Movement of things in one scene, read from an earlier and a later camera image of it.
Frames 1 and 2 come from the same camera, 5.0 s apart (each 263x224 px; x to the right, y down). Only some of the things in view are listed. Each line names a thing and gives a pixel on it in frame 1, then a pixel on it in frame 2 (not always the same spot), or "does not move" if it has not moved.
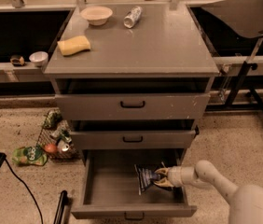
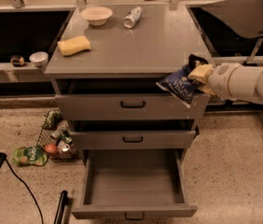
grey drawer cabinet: x=139 y=91 does not move
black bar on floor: x=63 y=209 does not move
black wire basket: x=56 y=137 does not move
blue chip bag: x=143 y=177 to x=179 y=85
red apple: x=50 y=147 does not move
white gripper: x=177 y=176 to x=219 y=80
